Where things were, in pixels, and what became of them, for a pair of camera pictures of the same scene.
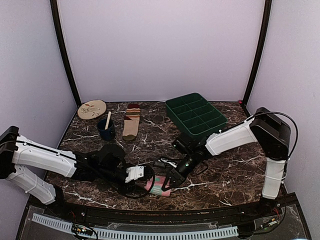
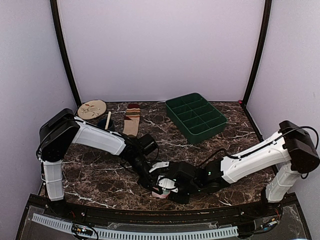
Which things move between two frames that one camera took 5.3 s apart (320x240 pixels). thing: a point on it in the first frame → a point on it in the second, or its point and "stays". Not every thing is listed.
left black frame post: x=55 y=20 stays
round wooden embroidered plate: x=91 y=109 stays
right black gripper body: x=182 y=176 → x=183 y=200
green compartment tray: x=191 y=114 stays
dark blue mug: x=108 y=134 stays
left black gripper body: x=126 y=189 → x=143 y=181
